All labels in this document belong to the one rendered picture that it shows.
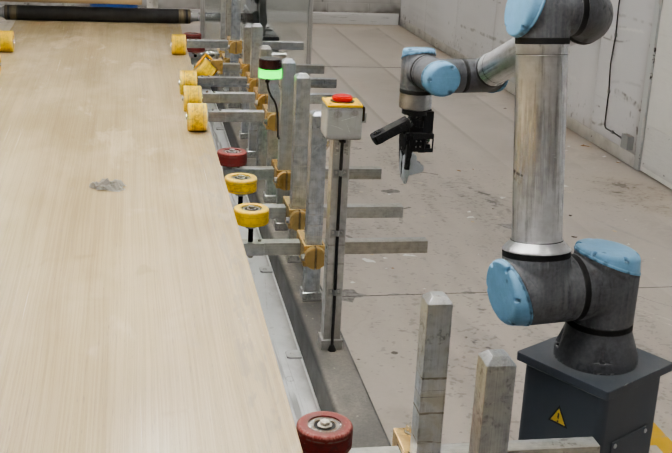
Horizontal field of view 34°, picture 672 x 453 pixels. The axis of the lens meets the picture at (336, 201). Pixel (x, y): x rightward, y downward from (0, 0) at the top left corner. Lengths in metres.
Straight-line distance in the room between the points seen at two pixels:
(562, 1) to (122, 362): 1.19
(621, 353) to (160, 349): 1.15
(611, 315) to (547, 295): 0.18
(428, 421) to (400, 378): 2.24
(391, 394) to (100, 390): 2.09
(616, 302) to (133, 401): 1.23
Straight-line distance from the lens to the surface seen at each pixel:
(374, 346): 4.02
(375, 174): 3.05
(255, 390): 1.69
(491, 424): 1.29
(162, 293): 2.04
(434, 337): 1.51
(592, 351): 2.55
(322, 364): 2.24
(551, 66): 2.37
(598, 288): 2.49
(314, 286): 2.53
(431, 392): 1.54
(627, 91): 6.90
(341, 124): 2.14
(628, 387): 2.55
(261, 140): 3.45
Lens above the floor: 1.67
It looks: 17 degrees down
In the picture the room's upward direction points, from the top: 3 degrees clockwise
